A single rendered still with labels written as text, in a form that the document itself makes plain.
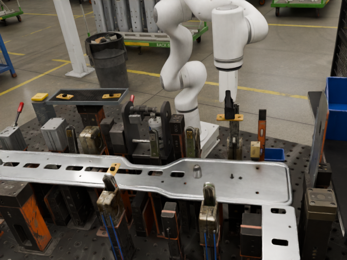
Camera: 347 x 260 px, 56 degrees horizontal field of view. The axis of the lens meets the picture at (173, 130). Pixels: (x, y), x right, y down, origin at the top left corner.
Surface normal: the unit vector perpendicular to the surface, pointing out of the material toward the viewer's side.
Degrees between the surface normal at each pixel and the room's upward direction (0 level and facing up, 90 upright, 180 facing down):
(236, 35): 90
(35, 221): 90
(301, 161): 0
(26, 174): 0
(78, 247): 0
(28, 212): 90
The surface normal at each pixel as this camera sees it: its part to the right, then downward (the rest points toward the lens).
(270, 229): -0.11, -0.84
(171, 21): 0.30, 0.78
